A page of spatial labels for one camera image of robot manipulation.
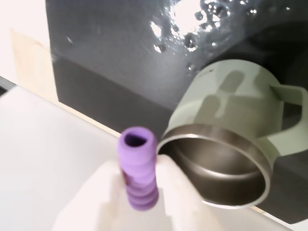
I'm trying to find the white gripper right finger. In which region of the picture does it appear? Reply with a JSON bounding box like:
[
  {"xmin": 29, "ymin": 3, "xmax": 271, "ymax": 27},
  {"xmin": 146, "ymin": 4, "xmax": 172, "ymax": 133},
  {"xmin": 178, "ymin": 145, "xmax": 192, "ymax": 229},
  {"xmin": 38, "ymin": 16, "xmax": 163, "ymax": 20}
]
[{"xmin": 156, "ymin": 155, "xmax": 205, "ymax": 231}]

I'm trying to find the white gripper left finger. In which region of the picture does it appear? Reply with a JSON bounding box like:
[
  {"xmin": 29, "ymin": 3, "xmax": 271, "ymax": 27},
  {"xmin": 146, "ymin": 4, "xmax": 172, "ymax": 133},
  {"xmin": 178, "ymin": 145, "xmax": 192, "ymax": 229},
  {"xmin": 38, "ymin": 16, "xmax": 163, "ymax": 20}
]
[{"xmin": 51, "ymin": 160, "xmax": 150, "ymax": 231}]

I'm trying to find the purple ribbed pen grip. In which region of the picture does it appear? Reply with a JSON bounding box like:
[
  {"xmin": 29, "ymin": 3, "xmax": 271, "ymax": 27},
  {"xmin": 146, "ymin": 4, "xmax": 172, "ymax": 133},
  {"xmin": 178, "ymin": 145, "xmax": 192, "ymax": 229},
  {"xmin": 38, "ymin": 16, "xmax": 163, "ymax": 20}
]
[{"xmin": 117, "ymin": 126, "xmax": 161, "ymax": 210}]

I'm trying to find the steel mug pale green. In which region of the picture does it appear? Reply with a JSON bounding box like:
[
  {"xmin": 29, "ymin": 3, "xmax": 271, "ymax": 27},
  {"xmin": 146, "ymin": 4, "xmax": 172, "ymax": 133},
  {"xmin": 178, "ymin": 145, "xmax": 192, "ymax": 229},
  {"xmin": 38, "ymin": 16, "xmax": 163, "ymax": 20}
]
[{"xmin": 157, "ymin": 59, "xmax": 308, "ymax": 208}]

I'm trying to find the black glossy mat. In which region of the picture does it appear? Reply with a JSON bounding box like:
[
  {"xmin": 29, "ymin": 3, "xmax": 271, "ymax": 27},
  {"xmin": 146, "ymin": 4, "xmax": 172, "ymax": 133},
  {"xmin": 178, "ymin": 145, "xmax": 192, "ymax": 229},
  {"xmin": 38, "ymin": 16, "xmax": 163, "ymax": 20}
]
[{"xmin": 45, "ymin": 0, "xmax": 308, "ymax": 225}]

